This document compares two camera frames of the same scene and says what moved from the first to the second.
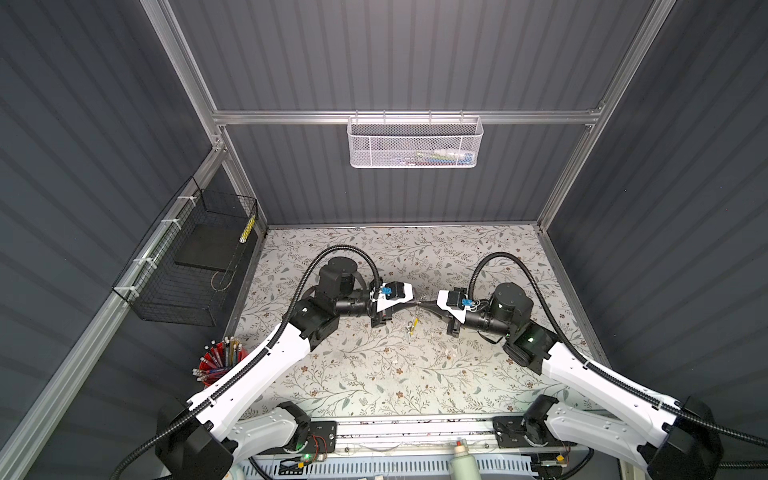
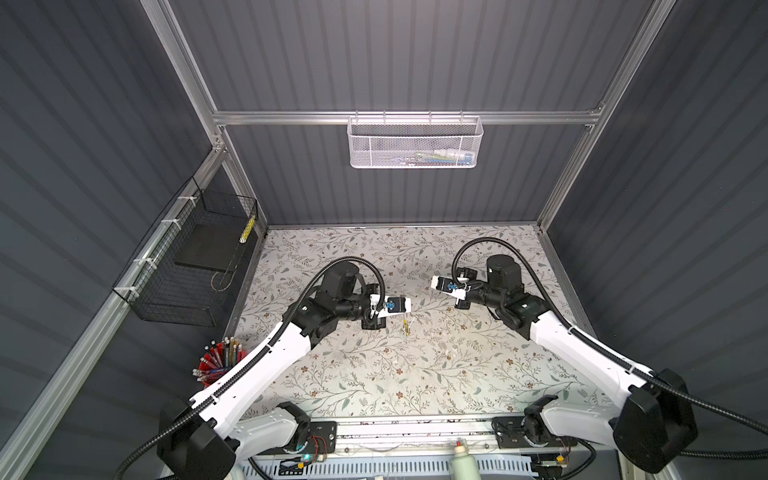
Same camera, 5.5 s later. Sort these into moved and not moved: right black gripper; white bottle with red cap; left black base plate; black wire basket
Moved: right black gripper
Not moved: black wire basket; white bottle with red cap; left black base plate
